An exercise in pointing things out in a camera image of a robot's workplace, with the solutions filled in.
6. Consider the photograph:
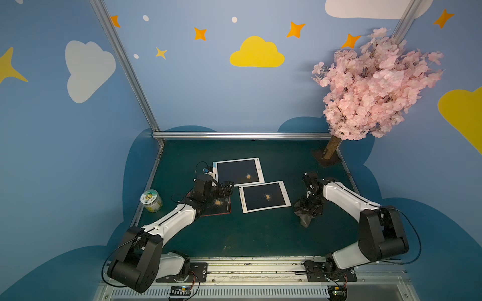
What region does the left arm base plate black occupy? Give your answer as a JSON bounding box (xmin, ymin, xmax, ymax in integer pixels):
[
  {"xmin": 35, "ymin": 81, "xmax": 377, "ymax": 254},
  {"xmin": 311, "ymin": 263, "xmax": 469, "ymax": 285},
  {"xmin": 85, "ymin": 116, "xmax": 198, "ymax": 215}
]
[{"xmin": 155, "ymin": 262, "xmax": 208, "ymax": 283}]

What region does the pink cherry blossom tree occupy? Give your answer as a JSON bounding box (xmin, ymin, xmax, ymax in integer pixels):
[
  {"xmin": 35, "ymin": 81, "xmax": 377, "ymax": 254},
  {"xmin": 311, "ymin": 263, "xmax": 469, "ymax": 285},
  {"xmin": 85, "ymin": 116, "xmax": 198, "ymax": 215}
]
[{"xmin": 312, "ymin": 28, "xmax": 444, "ymax": 166}]

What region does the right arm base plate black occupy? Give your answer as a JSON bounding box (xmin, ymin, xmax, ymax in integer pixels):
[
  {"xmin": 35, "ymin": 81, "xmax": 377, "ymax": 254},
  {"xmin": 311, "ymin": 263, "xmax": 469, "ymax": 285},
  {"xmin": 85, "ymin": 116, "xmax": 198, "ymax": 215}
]
[{"xmin": 303, "ymin": 260, "xmax": 358, "ymax": 283}]

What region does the white framed drawing tablet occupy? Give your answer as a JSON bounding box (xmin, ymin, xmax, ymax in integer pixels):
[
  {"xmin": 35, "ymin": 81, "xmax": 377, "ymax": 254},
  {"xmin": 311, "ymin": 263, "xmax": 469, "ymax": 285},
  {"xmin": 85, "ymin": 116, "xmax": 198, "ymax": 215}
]
[{"xmin": 239, "ymin": 181, "xmax": 291, "ymax": 213}]

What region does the red framed drawing tablet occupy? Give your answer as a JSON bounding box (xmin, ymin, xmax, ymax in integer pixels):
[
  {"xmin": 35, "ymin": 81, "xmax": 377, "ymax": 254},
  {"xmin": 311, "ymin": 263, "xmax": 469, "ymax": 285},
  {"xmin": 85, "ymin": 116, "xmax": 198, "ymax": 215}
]
[{"xmin": 186, "ymin": 191, "xmax": 231, "ymax": 218}]

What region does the grey blue wiping cloth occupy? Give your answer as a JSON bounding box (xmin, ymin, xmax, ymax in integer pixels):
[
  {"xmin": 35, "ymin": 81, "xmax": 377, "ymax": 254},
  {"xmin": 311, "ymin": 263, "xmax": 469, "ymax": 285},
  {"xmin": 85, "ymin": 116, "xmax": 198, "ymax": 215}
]
[{"xmin": 294, "ymin": 208, "xmax": 317, "ymax": 228}]

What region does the left controller board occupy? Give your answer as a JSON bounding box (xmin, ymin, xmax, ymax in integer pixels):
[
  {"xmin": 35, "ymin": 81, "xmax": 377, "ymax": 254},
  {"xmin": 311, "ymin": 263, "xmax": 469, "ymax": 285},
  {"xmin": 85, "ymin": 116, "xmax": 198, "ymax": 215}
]
[{"xmin": 168, "ymin": 287, "xmax": 195, "ymax": 299}]

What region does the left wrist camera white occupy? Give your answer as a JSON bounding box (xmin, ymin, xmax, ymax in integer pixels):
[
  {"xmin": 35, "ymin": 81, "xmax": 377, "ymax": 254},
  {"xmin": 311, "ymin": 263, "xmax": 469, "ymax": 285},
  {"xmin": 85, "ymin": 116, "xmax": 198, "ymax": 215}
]
[{"xmin": 203, "ymin": 166, "xmax": 217, "ymax": 183}]

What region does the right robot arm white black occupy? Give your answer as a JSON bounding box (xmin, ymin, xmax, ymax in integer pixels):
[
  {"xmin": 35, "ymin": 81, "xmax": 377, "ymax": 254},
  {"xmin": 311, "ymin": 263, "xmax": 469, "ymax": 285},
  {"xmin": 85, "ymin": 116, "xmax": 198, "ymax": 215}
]
[{"xmin": 294, "ymin": 173, "xmax": 409, "ymax": 273}]

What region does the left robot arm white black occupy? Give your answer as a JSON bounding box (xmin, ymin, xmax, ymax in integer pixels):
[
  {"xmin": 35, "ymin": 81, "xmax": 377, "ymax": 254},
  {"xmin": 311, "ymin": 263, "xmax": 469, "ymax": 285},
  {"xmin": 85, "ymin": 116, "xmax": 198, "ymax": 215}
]
[{"xmin": 107, "ymin": 174, "xmax": 235, "ymax": 293}]

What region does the right controller board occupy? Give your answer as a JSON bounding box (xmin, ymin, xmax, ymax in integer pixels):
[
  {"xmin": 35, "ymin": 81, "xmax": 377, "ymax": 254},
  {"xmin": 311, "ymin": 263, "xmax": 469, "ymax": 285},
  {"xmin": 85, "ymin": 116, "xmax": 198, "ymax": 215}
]
[{"xmin": 328, "ymin": 286, "xmax": 348, "ymax": 301}]

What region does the controller board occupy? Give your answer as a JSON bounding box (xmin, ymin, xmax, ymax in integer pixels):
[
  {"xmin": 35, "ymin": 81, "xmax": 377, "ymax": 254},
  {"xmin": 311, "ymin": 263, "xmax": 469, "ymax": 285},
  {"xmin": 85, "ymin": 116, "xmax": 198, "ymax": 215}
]
[
  {"xmin": 328, "ymin": 286, "xmax": 348, "ymax": 301},
  {"xmin": 168, "ymin": 287, "xmax": 195, "ymax": 299}
]

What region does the aluminium mounting rail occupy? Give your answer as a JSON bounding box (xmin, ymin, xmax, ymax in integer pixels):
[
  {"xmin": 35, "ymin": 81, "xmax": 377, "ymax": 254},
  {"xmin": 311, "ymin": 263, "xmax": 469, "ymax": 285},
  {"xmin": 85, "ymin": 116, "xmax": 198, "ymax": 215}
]
[{"xmin": 94, "ymin": 256, "xmax": 419, "ymax": 300}]

